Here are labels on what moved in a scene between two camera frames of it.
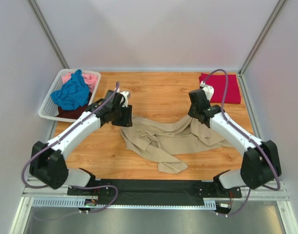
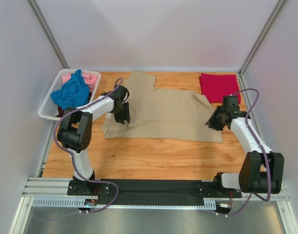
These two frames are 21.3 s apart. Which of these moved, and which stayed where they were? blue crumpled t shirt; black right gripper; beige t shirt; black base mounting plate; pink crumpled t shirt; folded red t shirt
Moved: beige t shirt; black right gripper
Stayed: blue crumpled t shirt; pink crumpled t shirt; folded red t shirt; black base mounting plate
